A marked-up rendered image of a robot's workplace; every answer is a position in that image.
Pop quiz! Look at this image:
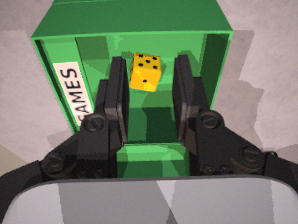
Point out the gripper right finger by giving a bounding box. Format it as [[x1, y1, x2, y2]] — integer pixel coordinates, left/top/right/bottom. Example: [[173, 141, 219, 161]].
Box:
[[172, 55, 298, 194]]

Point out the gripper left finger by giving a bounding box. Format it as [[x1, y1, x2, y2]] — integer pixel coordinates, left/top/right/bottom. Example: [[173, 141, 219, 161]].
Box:
[[0, 56, 130, 224]]

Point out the green open-top bin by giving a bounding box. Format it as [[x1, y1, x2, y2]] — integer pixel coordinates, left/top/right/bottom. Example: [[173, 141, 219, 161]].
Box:
[[31, 0, 233, 178]]

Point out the yellow die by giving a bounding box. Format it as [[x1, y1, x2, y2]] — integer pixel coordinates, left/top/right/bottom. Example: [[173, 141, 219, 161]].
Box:
[[129, 53, 161, 91]]

